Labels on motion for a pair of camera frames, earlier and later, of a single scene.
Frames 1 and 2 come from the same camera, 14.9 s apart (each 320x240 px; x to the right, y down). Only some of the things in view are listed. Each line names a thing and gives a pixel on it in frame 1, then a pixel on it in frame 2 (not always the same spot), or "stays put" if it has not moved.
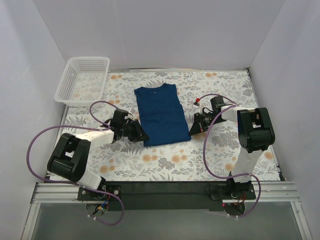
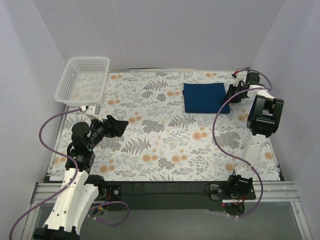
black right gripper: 198,123 -> 233,92
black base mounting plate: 185,196 stays put
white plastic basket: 82,81 stays put
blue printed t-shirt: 162,116 -> 205,98
